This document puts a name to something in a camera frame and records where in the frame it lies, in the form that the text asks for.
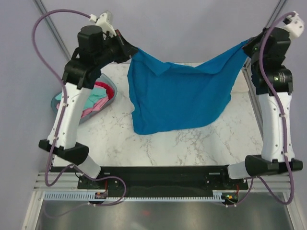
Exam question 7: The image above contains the teal t-shirt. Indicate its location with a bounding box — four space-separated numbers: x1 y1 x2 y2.
55 86 107 110

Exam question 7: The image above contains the aluminium frame post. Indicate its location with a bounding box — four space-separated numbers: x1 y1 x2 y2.
242 0 287 77
32 0 71 61

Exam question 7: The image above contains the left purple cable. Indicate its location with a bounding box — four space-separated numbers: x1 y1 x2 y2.
32 9 128 219

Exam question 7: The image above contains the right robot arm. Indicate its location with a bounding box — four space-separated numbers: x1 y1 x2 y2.
219 27 303 189

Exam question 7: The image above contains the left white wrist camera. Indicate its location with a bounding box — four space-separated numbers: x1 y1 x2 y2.
89 11 116 36

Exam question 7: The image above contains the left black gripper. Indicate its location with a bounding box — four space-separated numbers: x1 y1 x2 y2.
96 30 140 69

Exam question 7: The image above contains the red t-shirt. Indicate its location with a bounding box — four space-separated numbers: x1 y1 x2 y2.
95 81 115 100

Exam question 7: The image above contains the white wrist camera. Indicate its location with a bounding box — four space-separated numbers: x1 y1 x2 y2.
89 11 116 36
282 11 305 41

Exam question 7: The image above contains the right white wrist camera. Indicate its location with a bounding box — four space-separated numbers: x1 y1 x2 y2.
282 11 305 41

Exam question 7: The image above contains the folded cream t-shirt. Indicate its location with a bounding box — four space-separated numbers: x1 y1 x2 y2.
231 71 249 93

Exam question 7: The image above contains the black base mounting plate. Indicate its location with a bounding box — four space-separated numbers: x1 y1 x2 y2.
78 166 248 197

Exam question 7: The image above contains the right aluminium frame post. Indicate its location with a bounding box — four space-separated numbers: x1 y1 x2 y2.
242 0 287 77

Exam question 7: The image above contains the blue t-shirt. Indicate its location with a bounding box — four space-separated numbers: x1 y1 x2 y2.
127 43 247 135

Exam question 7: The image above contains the aluminium rail profile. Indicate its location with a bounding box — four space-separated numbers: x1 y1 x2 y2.
34 172 79 191

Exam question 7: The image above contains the pink t-shirt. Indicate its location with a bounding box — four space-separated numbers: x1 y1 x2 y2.
51 94 115 119

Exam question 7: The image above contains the left aluminium frame post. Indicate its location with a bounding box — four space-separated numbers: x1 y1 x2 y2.
32 0 71 61

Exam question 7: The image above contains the white slotted cable duct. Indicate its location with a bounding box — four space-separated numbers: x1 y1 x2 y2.
44 191 226 202

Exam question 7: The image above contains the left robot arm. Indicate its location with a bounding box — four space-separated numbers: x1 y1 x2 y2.
38 25 138 188

